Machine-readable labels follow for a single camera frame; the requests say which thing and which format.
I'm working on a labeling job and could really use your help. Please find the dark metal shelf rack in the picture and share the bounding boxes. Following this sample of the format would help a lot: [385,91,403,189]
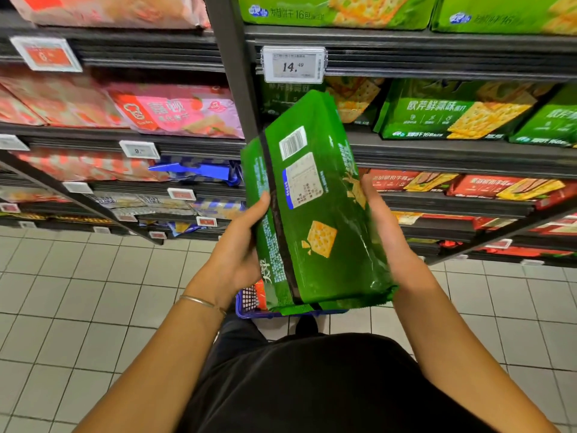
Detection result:
[0,9,246,245]
[203,0,577,269]

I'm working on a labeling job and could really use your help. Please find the blue snack packet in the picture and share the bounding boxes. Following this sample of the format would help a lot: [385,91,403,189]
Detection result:
[148,157,243,187]

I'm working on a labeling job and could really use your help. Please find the pink biscuit packet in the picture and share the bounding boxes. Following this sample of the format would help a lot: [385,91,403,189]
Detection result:
[6,0,211,30]
[0,84,47,127]
[105,83,244,140]
[0,75,129,129]

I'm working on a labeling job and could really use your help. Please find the blue plastic shopping basket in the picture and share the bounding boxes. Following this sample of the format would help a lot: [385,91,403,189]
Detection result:
[235,286,349,320]

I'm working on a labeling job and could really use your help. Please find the green cracker packet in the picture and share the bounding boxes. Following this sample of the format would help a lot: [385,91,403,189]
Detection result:
[431,0,577,36]
[237,0,439,31]
[261,76,385,127]
[509,84,577,148]
[374,78,556,140]

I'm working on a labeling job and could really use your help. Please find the red cracker packet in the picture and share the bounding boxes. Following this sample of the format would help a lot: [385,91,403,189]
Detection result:
[366,169,459,193]
[535,182,577,211]
[447,175,567,202]

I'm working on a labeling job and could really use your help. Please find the person's right forearm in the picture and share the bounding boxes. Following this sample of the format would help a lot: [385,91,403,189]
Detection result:
[391,269,560,433]

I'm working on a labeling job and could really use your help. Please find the thin metal bracelet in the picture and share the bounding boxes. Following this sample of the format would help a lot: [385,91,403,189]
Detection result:
[178,295,227,317]

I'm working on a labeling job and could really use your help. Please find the green cracker packet barcode side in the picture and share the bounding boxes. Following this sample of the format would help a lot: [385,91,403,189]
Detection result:
[240,89,398,317]

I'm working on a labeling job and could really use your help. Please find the dark trousers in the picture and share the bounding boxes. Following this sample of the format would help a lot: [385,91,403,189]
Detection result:
[208,315,272,370]

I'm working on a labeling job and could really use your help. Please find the black shoe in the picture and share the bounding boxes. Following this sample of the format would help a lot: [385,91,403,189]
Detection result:
[295,315,319,337]

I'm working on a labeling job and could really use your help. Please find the person's left forearm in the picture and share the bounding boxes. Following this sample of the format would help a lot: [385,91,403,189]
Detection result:
[74,284,227,433]

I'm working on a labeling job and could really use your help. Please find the person's right hand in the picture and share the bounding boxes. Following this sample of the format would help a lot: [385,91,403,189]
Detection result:
[360,174,434,292]

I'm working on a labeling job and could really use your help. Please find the black shirt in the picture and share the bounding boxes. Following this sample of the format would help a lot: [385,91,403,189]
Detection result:
[177,333,497,433]

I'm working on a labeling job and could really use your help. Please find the red checked biscuit packet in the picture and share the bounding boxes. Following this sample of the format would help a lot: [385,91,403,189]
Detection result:
[13,149,168,183]

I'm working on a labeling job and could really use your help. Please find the person's left hand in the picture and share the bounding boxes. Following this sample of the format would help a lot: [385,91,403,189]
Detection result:
[186,191,271,308]

